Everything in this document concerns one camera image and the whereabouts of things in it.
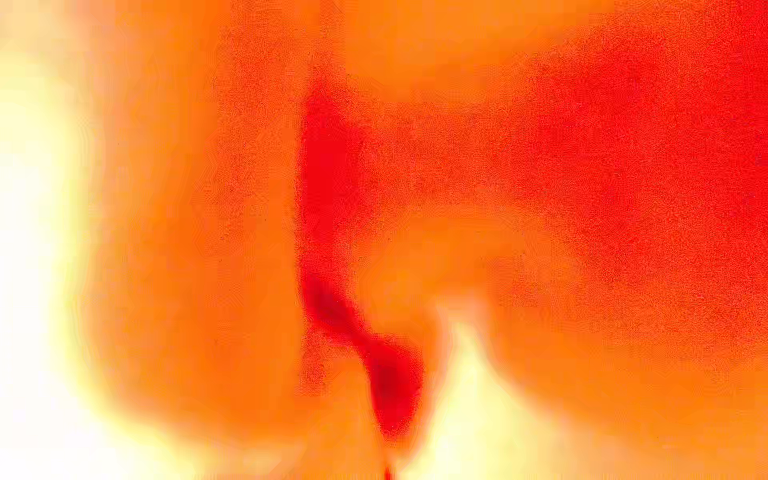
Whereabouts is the red cloth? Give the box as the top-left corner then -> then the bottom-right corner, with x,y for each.
0,0 -> 768,480

